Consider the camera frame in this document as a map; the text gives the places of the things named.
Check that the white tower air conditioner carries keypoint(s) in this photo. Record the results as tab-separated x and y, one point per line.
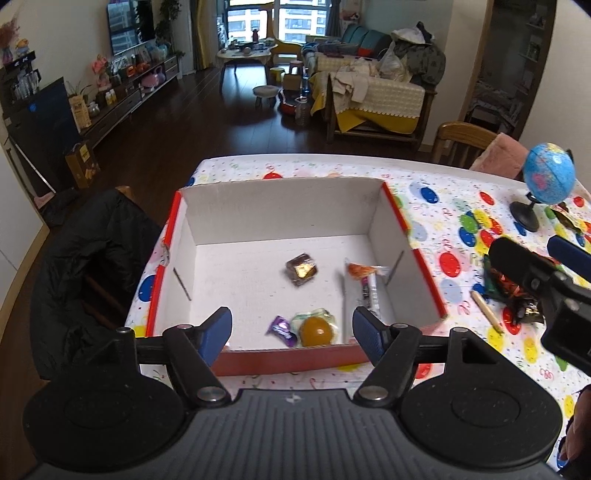
184	37

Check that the round coffee table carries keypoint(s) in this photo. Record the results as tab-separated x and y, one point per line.
244	53

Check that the sofa with cream cover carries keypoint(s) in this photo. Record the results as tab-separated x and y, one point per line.
392	97

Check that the wooden chair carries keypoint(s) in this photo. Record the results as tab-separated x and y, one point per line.
455	136

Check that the orange clear snack packet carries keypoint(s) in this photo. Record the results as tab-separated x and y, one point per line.
362	272

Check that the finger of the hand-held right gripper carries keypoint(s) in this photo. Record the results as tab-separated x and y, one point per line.
517	261
570	251

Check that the blue desk globe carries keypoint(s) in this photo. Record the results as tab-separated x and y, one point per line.
547	173

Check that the black cabinet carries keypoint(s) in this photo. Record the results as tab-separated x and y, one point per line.
46	124

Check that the pink cushion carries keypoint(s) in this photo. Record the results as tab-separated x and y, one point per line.
501	154

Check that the brown paper bag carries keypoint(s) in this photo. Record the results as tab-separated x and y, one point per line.
83	166

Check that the brown gold candy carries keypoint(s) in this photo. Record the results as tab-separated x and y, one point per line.
302	270

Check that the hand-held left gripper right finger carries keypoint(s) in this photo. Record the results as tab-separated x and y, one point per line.
369	332

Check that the television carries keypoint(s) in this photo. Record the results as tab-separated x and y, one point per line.
131	25

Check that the purple candy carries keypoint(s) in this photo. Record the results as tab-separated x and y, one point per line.
281	330

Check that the green yellow snack packet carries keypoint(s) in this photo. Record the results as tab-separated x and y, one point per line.
565	219

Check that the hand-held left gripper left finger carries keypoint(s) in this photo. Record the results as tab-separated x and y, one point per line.
216	332

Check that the small round stool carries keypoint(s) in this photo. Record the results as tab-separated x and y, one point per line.
265	91

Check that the pile of clothes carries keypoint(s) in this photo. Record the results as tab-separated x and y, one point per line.
420	57

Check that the TV cabinet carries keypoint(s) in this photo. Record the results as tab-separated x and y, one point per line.
120	108

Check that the yellow chair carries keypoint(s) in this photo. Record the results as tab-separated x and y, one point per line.
288	48

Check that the beige stick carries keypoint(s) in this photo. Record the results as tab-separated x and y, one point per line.
485	308

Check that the clear water bottle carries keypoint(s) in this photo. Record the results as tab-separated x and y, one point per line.
303	115

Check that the red cardboard box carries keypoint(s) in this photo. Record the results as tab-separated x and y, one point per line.
258	217

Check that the black jacket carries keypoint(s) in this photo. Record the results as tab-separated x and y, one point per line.
92	249

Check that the flower vase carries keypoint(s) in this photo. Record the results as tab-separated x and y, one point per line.
7	55

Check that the balloon printed tablecloth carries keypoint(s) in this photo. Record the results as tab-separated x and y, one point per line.
438	221

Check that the window curtain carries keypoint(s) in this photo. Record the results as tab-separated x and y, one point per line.
336	16
203	32

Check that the potted plant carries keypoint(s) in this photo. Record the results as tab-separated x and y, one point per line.
168	18

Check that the orange jelly cup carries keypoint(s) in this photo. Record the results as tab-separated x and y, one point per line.
316	331

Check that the person's right forearm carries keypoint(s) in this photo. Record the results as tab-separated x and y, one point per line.
579	434

